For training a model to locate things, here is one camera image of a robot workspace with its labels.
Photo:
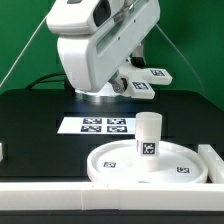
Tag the white fence rail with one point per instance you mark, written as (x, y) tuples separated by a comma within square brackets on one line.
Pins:
[(101, 196), (214, 163)]

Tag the white marker sheet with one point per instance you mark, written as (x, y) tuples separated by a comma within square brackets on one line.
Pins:
[(97, 125)]

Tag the white front fence rail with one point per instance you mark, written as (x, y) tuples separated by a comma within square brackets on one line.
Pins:
[(101, 196)]

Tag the white right fence rail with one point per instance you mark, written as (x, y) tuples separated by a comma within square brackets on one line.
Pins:
[(214, 163)]

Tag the white cross-shaped table base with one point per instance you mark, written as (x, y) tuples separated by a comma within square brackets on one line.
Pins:
[(146, 80)]

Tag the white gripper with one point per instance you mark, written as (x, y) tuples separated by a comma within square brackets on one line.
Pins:
[(91, 61)]

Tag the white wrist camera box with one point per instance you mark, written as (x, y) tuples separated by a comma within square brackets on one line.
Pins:
[(78, 17)]

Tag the white round table top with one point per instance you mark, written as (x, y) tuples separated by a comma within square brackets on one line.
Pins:
[(119, 162)]

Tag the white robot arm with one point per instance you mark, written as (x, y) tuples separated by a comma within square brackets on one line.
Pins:
[(120, 9)]

